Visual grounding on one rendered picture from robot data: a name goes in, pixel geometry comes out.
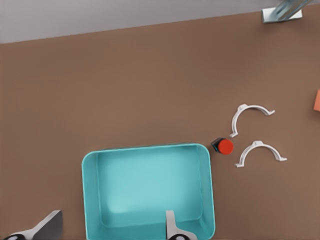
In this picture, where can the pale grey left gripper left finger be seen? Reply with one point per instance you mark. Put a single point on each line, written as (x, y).
(47, 226)

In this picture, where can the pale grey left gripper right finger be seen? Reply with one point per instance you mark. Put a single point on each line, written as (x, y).
(170, 225)

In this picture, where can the blue storage box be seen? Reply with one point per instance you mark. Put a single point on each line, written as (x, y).
(150, 190)

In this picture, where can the red button with black base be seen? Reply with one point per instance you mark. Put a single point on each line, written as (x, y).
(224, 146)

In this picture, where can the pink storage box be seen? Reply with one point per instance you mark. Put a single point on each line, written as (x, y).
(317, 100)

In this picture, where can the white curved pipe clamp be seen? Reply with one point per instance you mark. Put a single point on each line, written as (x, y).
(236, 120)
(250, 149)

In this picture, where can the silver frame post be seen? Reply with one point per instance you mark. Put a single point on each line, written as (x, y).
(282, 12)

